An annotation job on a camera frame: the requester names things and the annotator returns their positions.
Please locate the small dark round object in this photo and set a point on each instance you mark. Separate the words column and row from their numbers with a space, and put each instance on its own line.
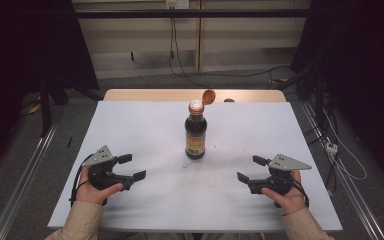
column 229, row 100

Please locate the white power strip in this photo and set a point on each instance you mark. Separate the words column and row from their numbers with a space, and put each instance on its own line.
column 331, row 148

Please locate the aluminium floor rail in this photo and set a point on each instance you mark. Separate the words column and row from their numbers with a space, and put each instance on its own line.
column 356, row 200
column 23, row 186

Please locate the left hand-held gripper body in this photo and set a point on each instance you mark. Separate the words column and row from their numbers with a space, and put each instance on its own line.
column 105, row 178

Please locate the small black stick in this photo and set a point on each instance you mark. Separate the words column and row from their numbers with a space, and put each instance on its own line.
column 69, row 141

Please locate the person's right hand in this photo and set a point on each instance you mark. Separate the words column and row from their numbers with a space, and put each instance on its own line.
column 290, row 201

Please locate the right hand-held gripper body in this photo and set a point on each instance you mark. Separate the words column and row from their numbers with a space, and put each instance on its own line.
column 280, row 181

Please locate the black curtain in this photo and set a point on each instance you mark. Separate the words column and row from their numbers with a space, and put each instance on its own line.
column 20, row 50
column 363, row 66

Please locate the black metal stand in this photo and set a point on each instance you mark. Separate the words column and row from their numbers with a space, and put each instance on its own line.
column 45, row 106

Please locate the vertical wall trim strip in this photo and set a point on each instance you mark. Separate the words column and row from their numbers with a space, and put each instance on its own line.
column 199, row 40

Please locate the soy sauce bottle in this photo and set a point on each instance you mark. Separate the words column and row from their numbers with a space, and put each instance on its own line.
column 195, row 133

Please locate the black horizontal bar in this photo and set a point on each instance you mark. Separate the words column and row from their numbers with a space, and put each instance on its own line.
column 213, row 13

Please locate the white wall socket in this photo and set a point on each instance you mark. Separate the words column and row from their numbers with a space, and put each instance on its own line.
column 180, row 3

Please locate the person's left hand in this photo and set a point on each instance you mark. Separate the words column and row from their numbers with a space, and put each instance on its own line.
column 91, row 196

